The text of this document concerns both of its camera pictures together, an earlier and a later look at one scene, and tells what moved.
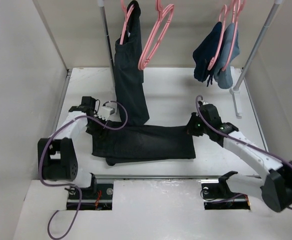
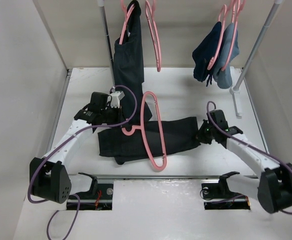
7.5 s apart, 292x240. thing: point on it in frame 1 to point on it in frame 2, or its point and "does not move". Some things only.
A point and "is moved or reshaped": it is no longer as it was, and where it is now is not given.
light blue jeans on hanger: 223,78 does not move
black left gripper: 98,133 to 119,116
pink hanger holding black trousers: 126,12 does not move
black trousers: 143,142 is moved or reshaped
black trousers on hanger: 129,68 does not move
